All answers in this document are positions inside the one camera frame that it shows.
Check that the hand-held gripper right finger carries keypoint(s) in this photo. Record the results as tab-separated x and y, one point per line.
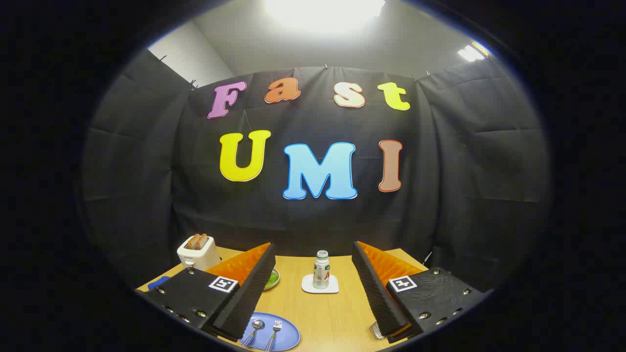
376	293

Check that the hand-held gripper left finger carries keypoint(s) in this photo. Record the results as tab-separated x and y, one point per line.
249	298

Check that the beige oval food plate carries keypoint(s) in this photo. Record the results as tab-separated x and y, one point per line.
274	288

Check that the green lettuce leaf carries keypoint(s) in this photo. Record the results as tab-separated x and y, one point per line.
270	279

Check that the white square coaster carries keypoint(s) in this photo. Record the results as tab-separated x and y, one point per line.
333	287

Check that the blue round plate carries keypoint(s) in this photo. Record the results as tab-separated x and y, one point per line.
288	335

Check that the white drink bottle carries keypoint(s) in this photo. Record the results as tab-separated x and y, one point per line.
321	271

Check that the white toaster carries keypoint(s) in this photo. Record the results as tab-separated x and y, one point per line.
198	258

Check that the toast slice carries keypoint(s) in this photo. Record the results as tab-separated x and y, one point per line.
202	240
193	240

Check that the blue folded towel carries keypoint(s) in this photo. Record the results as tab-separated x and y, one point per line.
159	282

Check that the small ceiling light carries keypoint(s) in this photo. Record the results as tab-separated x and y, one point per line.
469	51

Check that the large ceiling light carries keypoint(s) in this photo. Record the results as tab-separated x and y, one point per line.
323	12

